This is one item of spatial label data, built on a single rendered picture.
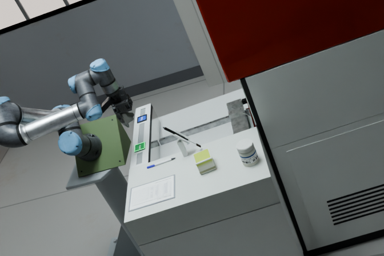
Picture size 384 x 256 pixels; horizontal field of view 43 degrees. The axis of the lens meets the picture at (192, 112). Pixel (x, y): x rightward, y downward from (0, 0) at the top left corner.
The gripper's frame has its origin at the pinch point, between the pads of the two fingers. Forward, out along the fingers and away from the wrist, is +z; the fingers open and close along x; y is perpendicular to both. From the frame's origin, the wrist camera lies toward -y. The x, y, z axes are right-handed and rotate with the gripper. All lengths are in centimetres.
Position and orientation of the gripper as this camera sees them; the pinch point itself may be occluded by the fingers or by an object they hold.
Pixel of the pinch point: (126, 125)
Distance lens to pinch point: 233.1
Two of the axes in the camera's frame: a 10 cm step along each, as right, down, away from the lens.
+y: 9.4, -3.2, -1.5
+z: 3.5, 7.9, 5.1
